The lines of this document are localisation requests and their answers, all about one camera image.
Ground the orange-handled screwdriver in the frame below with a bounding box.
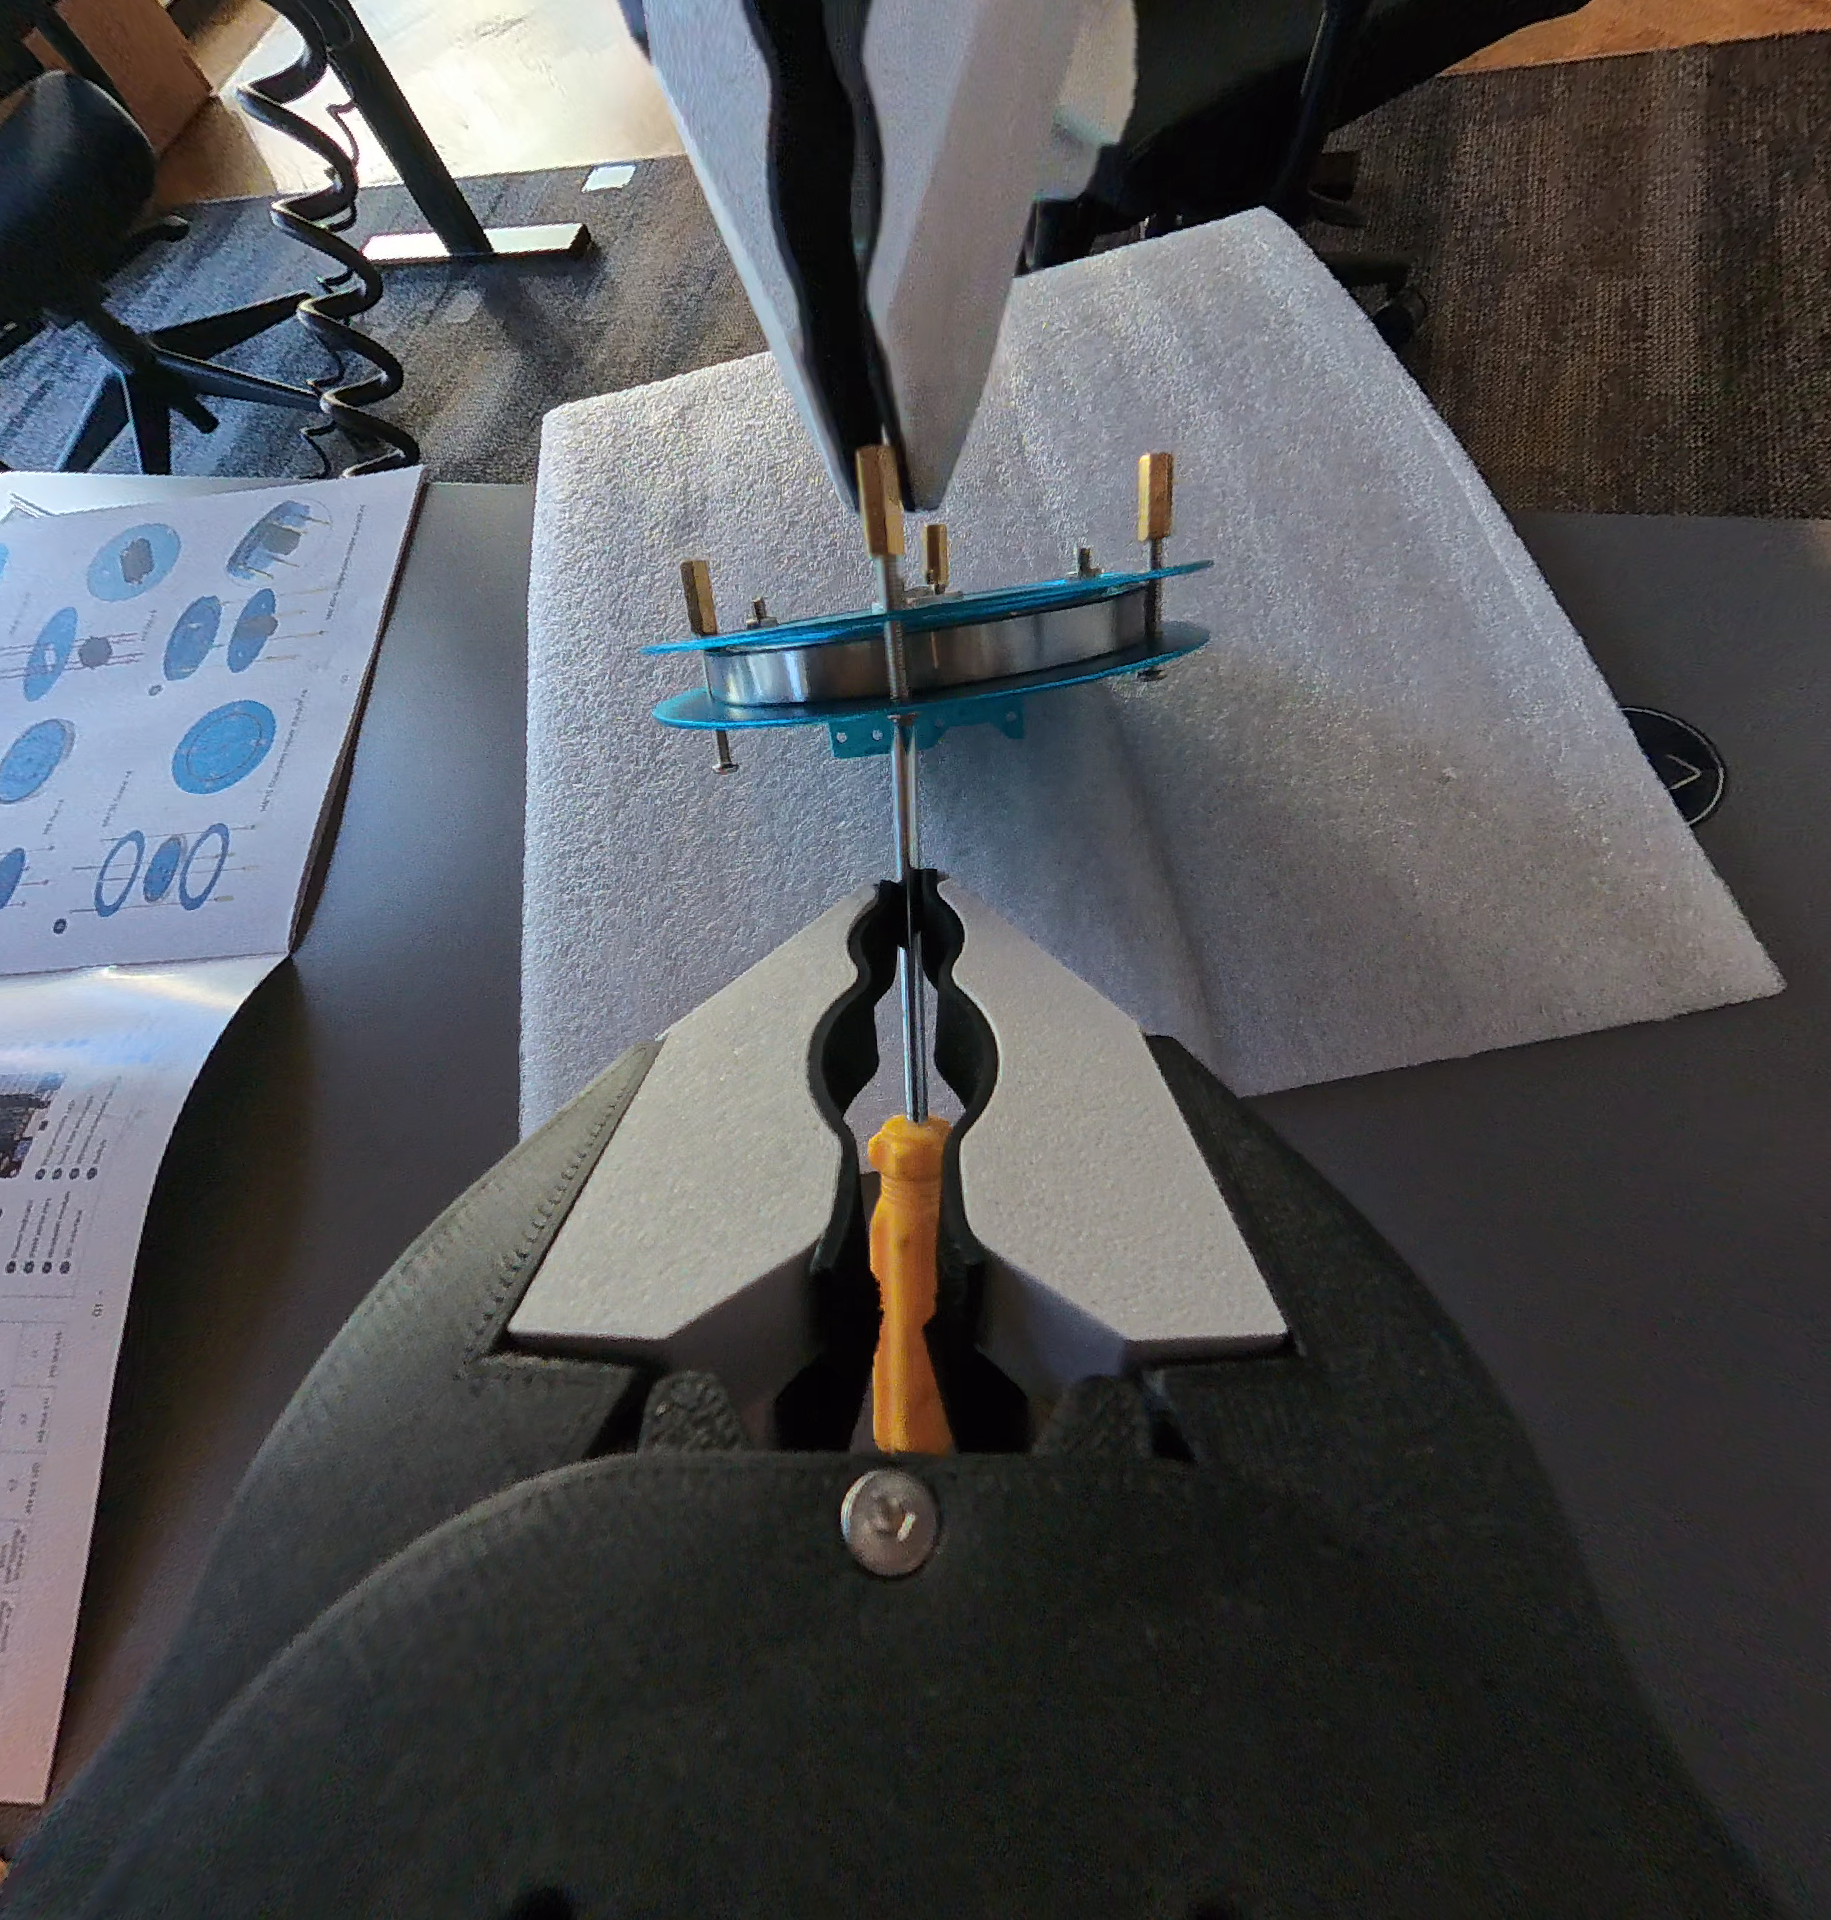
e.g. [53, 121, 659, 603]
[865, 719, 958, 1456]

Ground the black office chair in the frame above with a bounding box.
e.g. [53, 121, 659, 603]
[1025, 0, 1475, 349]

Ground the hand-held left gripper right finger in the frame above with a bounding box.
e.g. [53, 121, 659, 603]
[922, 876, 1289, 1429]

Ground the coiled black cable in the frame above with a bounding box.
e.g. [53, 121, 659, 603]
[236, 0, 422, 484]

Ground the blue round metal base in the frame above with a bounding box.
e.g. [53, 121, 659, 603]
[640, 561, 1213, 782]

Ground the open instruction booklet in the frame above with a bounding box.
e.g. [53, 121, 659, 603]
[0, 466, 430, 1804]

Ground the white foam sheet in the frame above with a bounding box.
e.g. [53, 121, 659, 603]
[517, 211, 1786, 1144]

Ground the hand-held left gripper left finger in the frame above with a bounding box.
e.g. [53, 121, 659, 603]
[505, 882, 913, 1445]

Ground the black saddle stool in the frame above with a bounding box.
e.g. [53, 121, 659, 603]
[0, 71, 335, 484]

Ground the brown cardboard box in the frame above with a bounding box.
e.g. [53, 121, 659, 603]
[27, 0, 215, 154]

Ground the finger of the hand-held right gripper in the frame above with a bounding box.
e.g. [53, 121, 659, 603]
[640, 0, 902, 454]
[852, 0, 1137, 507]

